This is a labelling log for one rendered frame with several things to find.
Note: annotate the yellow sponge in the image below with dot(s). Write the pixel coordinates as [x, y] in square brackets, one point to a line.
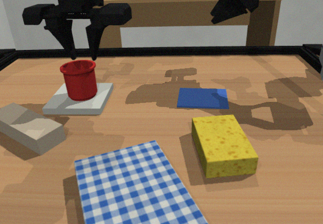
[223, 148]

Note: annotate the blue and white checkered towel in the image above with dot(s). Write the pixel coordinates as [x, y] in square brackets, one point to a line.
[134, 185]

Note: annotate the beige rectangular block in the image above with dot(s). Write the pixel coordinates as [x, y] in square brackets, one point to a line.
[31, 129]

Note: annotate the red cup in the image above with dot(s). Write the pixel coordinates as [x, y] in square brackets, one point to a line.
[81, 85]

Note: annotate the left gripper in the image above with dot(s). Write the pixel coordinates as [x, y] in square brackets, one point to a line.
[61, 28]

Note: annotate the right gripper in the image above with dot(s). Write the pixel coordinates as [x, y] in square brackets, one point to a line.
[226, 9]

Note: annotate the white flat square pad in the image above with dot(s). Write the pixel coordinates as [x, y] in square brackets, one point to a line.
[62, 104]

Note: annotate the blue flat rectangular pad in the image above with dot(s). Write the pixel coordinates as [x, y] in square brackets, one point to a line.
[203, 98]

